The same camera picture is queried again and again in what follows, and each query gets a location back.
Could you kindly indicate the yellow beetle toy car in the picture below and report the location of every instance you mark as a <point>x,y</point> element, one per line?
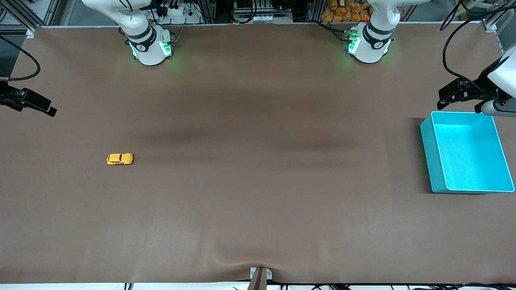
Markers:
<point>119,159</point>

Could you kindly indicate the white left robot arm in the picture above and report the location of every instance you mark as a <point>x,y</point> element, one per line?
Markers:
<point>369,50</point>

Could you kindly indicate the white terminal block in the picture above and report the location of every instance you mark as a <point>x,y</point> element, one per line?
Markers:
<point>262,18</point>

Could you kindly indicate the aluminium equipment rack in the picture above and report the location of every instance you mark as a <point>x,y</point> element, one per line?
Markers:
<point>242,12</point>

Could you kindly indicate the brown table cover mat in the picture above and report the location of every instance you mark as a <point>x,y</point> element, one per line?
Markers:
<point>258,161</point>

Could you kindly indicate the teal plastic storage bin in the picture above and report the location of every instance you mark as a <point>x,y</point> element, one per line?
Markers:
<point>471,161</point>

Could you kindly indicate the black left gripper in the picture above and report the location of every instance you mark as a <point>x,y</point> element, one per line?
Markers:
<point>475,91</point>

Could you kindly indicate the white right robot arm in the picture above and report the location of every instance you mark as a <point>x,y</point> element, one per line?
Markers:
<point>149,52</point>

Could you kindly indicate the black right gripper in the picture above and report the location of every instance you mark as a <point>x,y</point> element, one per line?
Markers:
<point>9,99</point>

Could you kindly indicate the pile of orange objects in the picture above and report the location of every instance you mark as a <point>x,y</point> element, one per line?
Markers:
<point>342,14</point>

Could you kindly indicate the silver camera mount bracket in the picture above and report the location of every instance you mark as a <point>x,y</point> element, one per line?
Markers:
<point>260,280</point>

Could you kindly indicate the white power strip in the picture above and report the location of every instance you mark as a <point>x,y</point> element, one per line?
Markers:
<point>181,18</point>

